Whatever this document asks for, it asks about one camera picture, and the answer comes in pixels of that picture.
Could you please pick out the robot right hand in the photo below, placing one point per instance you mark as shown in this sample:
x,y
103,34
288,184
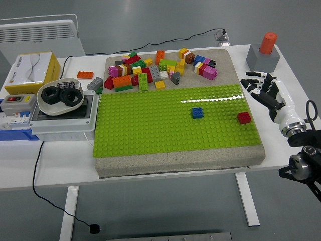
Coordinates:
x,y
283,100

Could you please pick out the blue square brick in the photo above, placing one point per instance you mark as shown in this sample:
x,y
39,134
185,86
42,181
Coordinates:
x,y
197,113

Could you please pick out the yellow orange white brown stack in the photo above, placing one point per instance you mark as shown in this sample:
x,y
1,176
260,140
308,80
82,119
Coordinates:
x,y
186,55

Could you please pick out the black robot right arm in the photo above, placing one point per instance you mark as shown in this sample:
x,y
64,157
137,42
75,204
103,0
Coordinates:
x,y
303,138

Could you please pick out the green studded baseplate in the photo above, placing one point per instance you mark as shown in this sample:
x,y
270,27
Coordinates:
x,y
150,125

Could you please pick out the grey block holder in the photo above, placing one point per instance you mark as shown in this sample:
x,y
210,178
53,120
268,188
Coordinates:
x,y
262,62

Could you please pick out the orange cylinder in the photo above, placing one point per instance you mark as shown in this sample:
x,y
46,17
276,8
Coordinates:
x,y
267,43

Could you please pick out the white yellow red pink stack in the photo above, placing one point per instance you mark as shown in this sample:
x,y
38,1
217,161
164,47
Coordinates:
x,y
206,71

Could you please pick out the silver floor socket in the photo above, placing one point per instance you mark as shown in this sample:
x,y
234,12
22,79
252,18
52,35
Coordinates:
x,y
222,37

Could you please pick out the blue yellow pink black stack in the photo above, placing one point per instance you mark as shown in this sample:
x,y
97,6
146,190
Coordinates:
x,y
199,59

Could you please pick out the white table leg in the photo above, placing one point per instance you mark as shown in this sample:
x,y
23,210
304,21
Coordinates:
x,y
247,200
69,213

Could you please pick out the tall yellow brick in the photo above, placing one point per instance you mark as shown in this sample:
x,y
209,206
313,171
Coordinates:
x,y
181,67

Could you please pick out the dark grey slope brick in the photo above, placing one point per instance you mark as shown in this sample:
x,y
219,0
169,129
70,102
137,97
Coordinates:
x,y
176,78

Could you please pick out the small pink brick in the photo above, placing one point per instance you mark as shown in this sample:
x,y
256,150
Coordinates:
x,y
172,74
126,57

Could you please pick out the small yellow brick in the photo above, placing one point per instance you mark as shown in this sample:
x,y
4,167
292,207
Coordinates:
x,y
171,68

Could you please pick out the large lime green brick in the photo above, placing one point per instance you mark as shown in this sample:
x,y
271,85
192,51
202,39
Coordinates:
x,y
166,64

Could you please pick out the flat yellow brick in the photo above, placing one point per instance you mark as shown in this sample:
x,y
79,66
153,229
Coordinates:
x,y
160,85

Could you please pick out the grey-brown foam mat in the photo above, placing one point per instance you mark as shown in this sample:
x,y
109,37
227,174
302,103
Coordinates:
x,y
175,164

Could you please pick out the tall orange brick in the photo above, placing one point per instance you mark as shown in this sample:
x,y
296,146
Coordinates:
x,y
160,57

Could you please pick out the light grey brick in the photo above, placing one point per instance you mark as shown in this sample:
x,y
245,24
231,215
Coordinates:
x,y
155,73
95,83

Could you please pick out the long lime green brick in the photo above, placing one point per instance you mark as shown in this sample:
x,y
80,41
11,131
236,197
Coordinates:
x,y
143,82

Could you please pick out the dark green brick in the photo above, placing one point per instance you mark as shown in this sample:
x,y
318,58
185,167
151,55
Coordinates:
x,y
138,64

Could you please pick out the yellow and white brick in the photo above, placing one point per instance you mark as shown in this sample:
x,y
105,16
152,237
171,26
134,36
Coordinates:
x,y
137,70

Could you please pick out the long red brick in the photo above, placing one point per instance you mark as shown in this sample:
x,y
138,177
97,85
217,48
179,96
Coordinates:
x,y
133,59

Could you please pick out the small green brick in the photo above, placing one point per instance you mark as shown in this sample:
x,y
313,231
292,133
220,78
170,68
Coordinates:
x,y
132,54
99,91

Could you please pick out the flat green brick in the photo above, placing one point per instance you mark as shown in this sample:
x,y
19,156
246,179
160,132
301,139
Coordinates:
x,y
123,88

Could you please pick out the large orange brick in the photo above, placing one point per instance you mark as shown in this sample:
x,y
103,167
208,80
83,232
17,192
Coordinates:
x,y
122,80

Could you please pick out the small dark grey brick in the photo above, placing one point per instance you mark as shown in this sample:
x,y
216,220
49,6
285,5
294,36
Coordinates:
x,y
119,62

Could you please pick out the pink brown white brick stack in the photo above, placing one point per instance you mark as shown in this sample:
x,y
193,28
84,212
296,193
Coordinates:
x,y
113,71

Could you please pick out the red slope brick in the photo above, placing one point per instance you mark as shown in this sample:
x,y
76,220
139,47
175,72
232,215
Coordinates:
x,y
108,84

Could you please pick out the flat orange brick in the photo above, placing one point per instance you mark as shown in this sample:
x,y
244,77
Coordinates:
x,y
85,75

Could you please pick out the large black nut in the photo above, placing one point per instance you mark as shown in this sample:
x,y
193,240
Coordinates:
x,y
45,97
74,98

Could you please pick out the small black purple component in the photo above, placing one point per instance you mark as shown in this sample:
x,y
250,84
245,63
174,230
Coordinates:
x,y
65,84

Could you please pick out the white grey junction box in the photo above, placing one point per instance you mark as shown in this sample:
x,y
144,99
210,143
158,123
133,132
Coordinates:
x,y
61,126

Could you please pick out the white bowl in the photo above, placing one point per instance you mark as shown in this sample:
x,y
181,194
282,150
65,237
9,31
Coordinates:
x,y
54,109

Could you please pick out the white panel heater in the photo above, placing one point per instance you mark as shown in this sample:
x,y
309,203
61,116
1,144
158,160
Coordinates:
x,y
37,31

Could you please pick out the yellow white tissue box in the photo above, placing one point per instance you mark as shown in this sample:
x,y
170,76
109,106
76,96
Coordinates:
x,y
27,69

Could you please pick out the white blue circuit breaker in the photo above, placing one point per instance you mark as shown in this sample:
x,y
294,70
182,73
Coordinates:
x,y
20,120

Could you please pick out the grey switch box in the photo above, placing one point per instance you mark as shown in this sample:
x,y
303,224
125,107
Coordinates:
x,y
17,105

